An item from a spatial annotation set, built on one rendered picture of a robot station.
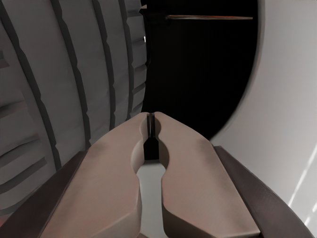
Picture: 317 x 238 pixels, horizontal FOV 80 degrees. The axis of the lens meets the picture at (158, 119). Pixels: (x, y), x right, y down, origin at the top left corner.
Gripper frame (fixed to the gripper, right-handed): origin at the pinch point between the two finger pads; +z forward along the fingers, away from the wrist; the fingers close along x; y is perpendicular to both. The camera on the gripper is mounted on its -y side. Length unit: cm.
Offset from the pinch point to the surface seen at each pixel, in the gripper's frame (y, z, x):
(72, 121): 3.1, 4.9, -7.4
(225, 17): -2, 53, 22
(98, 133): 7.0, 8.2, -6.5
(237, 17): -2, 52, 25
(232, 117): 15.9, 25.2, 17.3
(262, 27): -2.1, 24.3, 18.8
